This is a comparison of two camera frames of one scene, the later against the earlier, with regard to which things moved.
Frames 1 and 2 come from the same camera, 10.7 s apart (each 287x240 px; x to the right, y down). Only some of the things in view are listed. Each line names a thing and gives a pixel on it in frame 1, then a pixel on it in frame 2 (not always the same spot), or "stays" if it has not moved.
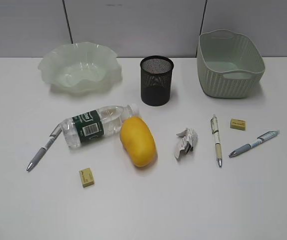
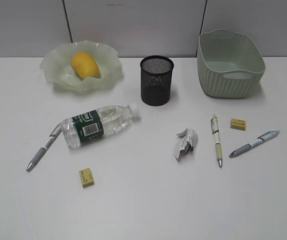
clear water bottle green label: (105, 121) stays
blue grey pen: (263, 138) stays
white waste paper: (189, 137) stays
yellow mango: (138, 141) → (85, 65)
